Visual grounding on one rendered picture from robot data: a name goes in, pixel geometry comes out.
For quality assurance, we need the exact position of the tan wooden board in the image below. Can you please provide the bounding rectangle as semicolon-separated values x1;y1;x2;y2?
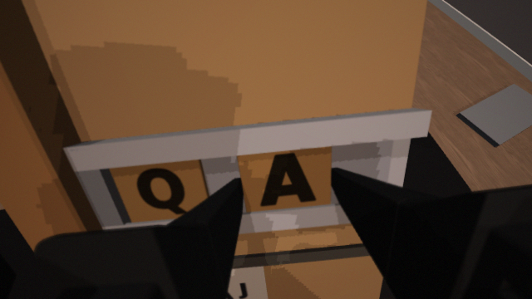
0;0;432;299

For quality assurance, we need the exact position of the tan letter tile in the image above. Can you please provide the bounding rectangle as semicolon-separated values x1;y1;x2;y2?
237;146;332;213
109;159;209;223

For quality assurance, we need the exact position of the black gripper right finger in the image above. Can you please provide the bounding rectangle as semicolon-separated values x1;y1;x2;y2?
331;168;532;299

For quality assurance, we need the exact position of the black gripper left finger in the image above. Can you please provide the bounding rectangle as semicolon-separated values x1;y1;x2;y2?
34;178;244;299

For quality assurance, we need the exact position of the white paper ticket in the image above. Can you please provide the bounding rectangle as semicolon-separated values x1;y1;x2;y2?
227;267;268;299

